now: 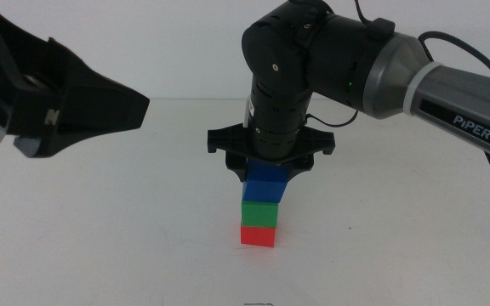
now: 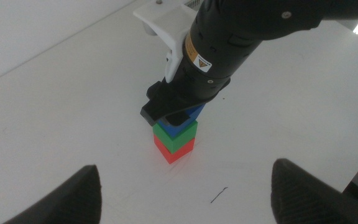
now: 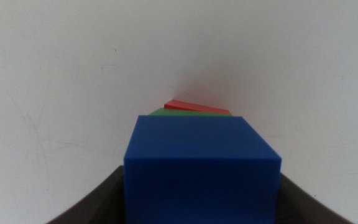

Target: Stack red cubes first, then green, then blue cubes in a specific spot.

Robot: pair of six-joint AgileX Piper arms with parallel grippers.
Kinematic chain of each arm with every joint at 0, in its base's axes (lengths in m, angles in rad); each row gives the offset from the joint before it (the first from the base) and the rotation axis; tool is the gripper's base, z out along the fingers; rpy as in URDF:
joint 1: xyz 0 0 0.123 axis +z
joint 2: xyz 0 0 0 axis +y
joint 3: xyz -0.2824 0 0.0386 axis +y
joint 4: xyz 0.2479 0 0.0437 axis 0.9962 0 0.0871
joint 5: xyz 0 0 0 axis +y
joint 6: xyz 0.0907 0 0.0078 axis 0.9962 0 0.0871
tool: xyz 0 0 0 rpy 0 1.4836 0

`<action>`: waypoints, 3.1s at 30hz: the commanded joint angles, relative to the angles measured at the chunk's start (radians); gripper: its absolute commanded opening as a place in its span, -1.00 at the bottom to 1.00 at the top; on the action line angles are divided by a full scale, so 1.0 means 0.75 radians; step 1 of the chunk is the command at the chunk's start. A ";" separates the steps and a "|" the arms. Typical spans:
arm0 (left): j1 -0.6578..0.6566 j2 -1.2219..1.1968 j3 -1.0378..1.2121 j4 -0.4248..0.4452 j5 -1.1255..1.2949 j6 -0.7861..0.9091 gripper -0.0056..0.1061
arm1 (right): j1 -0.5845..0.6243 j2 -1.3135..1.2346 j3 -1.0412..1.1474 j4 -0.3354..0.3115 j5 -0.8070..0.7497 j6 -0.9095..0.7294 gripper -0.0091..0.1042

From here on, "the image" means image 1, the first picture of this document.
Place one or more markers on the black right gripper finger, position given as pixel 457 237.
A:
pixel 296 168
pixel 240 170

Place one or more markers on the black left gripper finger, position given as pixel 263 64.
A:
pixel 100 106

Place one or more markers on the blue cube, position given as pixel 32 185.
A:
pixel 266 187

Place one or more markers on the green cube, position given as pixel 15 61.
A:
pixel 260 213

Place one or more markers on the red cube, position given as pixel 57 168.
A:
pixel 258 237

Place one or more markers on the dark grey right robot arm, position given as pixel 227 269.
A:
pixel 462 93

